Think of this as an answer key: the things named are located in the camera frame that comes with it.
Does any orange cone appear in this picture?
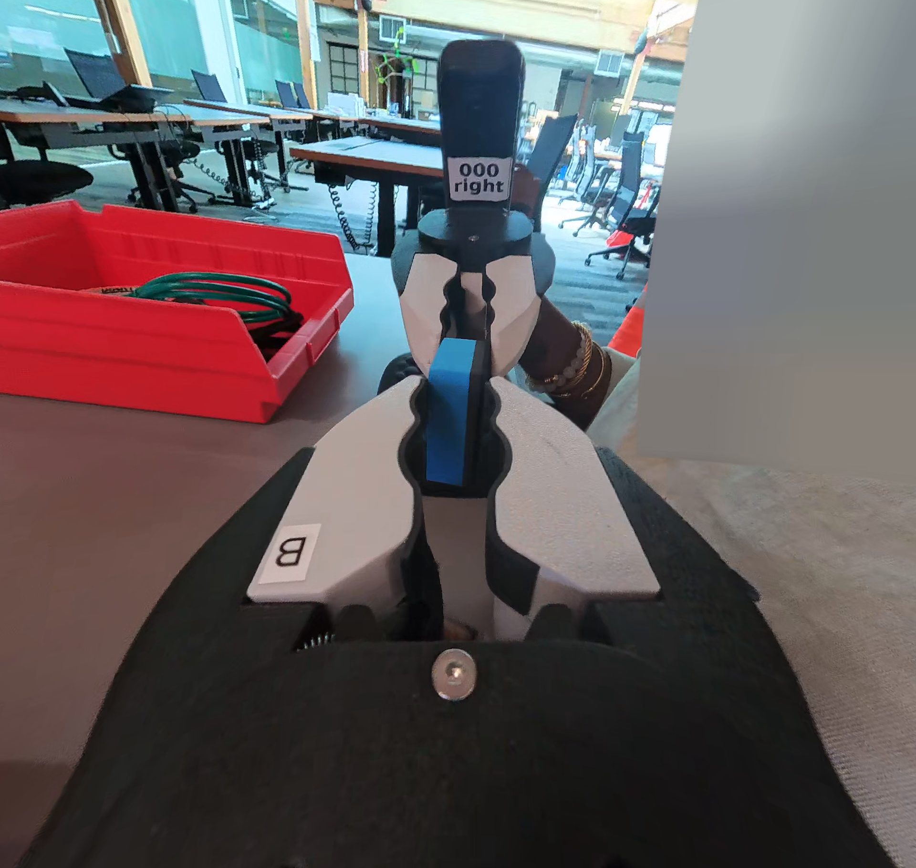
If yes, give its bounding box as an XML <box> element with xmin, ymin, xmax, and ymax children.
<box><xmin>607</xmin><ymin>283</ymin><xmax>649</xmax><ymax>358</ymax></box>

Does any wooden post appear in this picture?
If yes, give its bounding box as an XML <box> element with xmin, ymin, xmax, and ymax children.
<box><xmin>92</xmin><ymin>0</ymin><xmax>153</xmax><ymax>91</ymax></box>
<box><xmin>289</xmin><ymin>0</ymin><xmax>320</xmax><ymax>109</ymax></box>

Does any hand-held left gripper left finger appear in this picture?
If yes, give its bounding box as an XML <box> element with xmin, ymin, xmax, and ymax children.
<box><xmin>247</xmin><ymin>375</ymin><xmax>429</xmax><ymax>609</ymax></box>

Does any blue block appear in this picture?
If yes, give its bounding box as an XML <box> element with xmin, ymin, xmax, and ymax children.
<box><xmin>424</xmin><ymin>337</ymin><xmax>479</xmax><ymax>488</ymax></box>

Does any green cable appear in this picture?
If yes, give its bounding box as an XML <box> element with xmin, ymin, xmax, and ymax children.
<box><xmin>131</xmin><ymin>271</ymin><xmax>296</xmax><ymax>327</ymax></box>

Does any gold bracelet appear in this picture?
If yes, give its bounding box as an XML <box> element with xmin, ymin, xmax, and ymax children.
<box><xmin>554</xmin><ymin>342</ymin><xmax>611</xmax><ymax>403</ymax></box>

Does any black office chair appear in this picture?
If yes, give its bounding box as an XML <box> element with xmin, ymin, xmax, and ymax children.
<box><xmin>584</xmin><ymin>137</ymin><xmax>661</xmax><ymax>281</ymax></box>
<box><xmin>524</xmin><ymin>113</ymin><xmax>580</xmax><ymax>234</ymax></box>
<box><xmin>0</xmin><ymin>124</ymin><xmax>95</xmax><ymax>208</ymax></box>

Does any person's right forearm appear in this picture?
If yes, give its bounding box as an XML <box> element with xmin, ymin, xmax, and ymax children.
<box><xmin>551</xmin><ymin>346</ymin><xmax>618</xmax><ymax>434</ymax></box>

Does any beaded bracelet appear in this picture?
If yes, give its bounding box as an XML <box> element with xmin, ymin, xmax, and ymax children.
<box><xmin>524</xmin><ymin>320</ymin><xmax>596</xmax><ymax>394</ymax></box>

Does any red plastic bin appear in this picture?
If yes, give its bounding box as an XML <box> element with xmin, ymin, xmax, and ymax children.
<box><xmin>0</xmin><ymin>200</ymin><xmax>356</xmax><ymax>424</ymax></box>

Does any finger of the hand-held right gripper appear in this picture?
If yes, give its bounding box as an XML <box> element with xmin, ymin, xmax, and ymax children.
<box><xmin>398</xmin><ymin>253</ymin><xmax>460</xmax><ymax>376</ymax></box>
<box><xmin>486</xmin><ymin>256</ymin><xmax>539</xmax><ymax>377</ymax></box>

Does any wooden top desk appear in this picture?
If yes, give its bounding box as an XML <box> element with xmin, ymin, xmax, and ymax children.
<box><xmin>0</xmin><ymin>99</ymin><xmax>270</xmax><ymax>212</ymax></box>
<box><xmin>289</xmin><ymin>136</ymin><xmax>446</xmax><ymax>257</ymax></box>
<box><xmin>183</xmin><ymin>98</ymin><xmax>314</xmax><ymax>193</ymax></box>

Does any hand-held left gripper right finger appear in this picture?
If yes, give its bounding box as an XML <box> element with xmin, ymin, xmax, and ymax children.
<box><xmin>486</xmin><ymin>377</ymin><xmax>660</xmax><ymax>641</ymax></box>

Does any person's right hand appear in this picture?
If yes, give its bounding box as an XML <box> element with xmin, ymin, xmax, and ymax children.
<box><xmin>517</xmin><ymin>294</ymin><xmax>584</xmax><ymax>382</ymax></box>

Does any black coiled cable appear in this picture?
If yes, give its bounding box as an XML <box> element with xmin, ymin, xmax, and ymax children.
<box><xmin>328</xmin><ymin>180</ymin><xmax>364</xmax><ymax>251</ymax></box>

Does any black laptop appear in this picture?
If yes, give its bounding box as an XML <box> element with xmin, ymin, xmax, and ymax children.
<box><xmin>63</xmin><ymin>48</ymin><xmax>177</xmax><ymax>114</ymax></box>

